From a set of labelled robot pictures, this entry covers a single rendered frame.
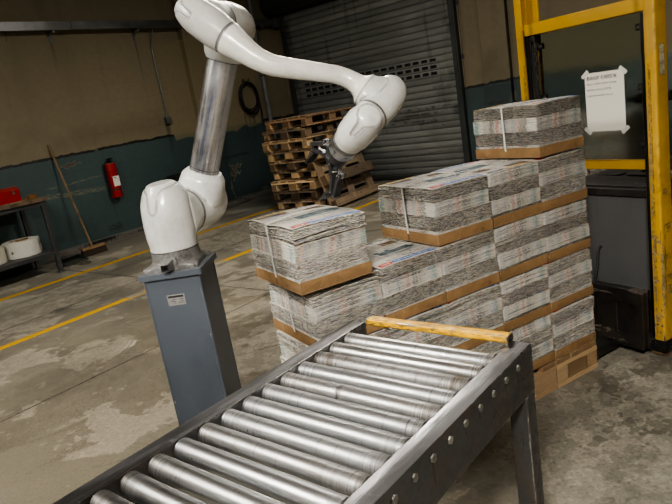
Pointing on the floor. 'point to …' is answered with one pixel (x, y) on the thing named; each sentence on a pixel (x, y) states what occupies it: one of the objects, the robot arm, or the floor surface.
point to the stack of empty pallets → (295, 157)
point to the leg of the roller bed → (527, 452)
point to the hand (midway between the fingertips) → (317, 178)
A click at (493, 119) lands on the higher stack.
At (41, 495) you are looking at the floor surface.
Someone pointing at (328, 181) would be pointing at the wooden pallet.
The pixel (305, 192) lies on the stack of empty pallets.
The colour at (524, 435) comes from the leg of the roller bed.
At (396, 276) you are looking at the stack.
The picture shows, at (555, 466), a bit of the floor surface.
